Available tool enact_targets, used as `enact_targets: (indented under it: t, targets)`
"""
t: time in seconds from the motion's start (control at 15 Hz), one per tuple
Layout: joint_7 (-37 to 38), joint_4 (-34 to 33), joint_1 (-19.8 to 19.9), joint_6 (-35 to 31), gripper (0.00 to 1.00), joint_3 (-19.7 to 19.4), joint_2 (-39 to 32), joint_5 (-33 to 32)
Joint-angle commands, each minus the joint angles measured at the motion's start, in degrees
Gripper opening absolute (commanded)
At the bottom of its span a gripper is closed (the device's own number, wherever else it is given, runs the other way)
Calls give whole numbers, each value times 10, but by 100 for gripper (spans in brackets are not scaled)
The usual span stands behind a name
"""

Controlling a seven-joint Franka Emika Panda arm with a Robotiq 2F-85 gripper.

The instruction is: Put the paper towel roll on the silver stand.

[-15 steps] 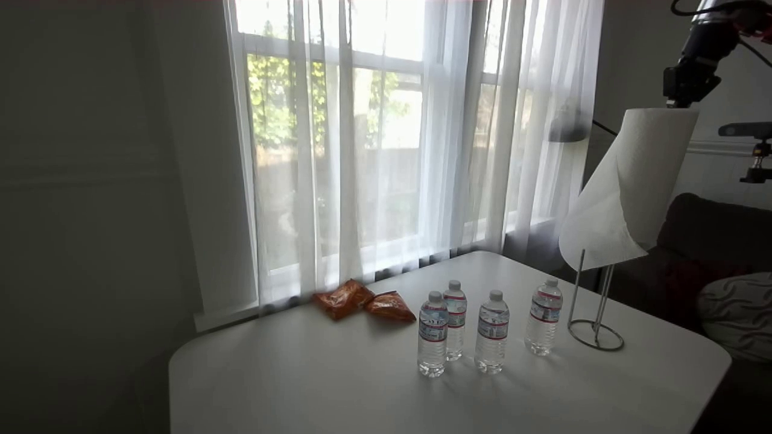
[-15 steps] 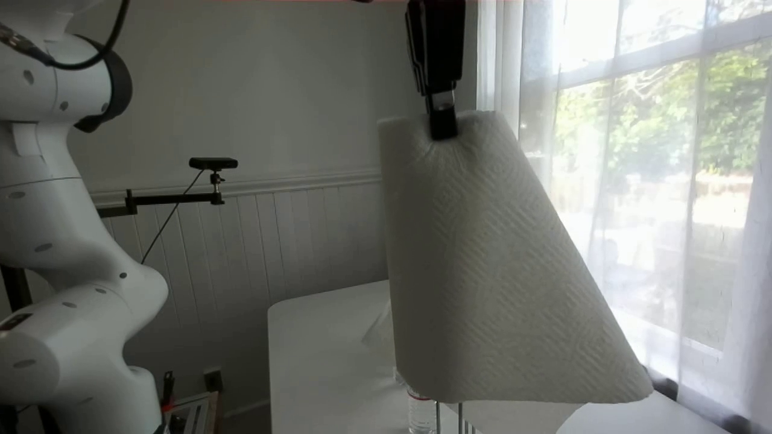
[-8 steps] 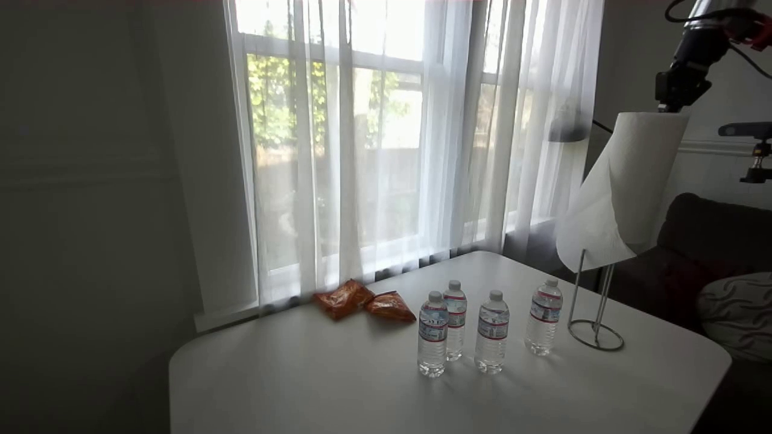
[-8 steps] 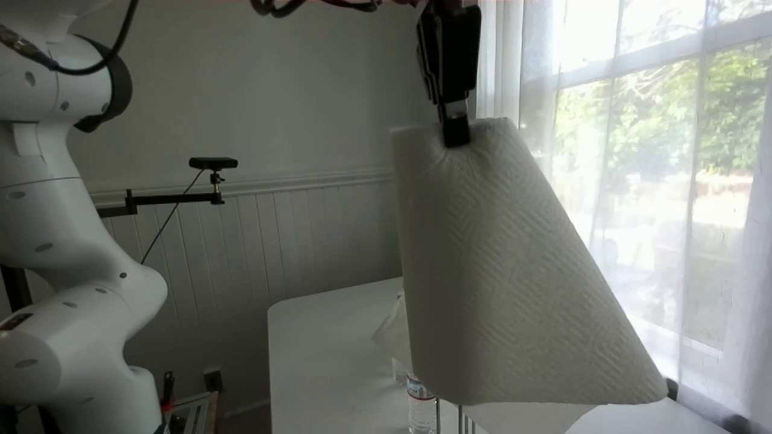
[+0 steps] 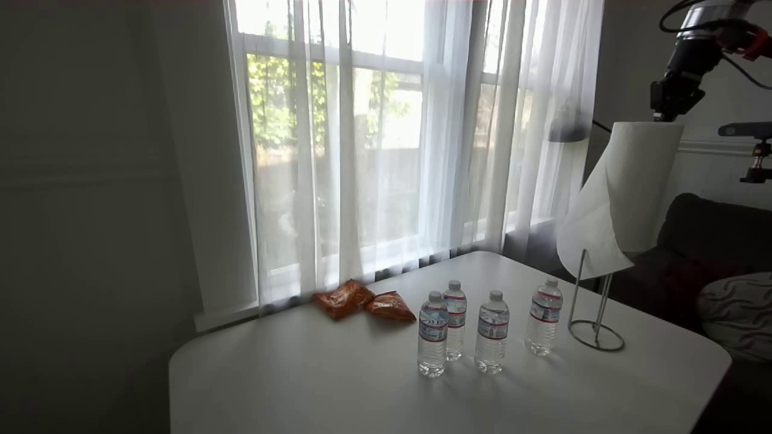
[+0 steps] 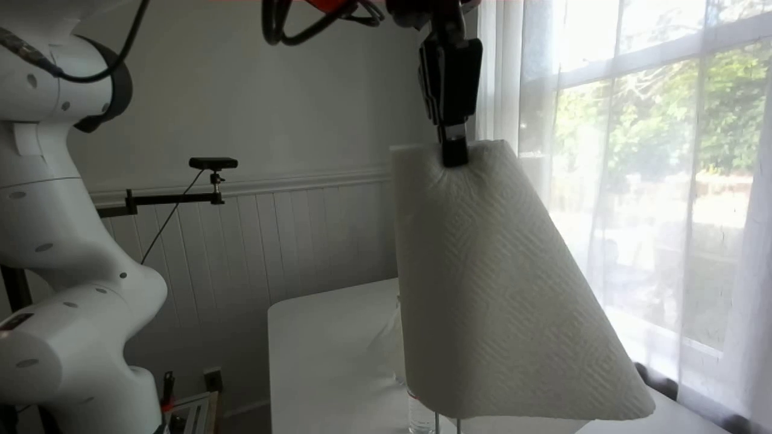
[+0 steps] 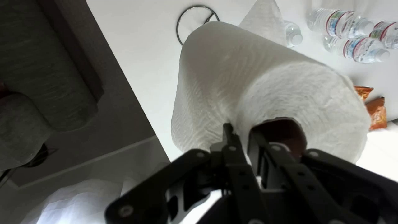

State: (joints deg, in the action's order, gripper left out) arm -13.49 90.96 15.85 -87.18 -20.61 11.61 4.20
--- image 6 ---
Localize silver wire towel stand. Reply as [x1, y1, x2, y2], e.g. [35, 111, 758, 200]
[431, 411, 465, 434]

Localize black tripod poles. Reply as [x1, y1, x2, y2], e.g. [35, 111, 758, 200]
[0, 262, 35, 434]

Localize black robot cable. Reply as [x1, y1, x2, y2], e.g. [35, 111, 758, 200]
[0, 0, 389, 84]

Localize black tripod stand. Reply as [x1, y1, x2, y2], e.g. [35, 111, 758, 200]
[95, 154, 242, 218]

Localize white paper towel roll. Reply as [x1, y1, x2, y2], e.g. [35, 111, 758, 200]
[389, 136, 658, 422]

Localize red cable strap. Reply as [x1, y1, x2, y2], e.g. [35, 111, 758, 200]
[305, 0, 357, 13]

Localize framed picture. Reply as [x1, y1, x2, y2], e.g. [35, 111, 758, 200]
[169, 391, 222, 434]

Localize sheer white curtain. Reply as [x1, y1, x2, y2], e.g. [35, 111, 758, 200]
[471, 0, 772, 434]

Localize white window frame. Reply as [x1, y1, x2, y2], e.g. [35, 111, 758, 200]
[515, 0, 772, 380]

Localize red handled tool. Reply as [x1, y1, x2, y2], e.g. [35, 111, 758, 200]
[156, 369, 179, 434]

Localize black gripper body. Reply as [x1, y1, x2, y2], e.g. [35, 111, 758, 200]
[384, 0, 486, 127]

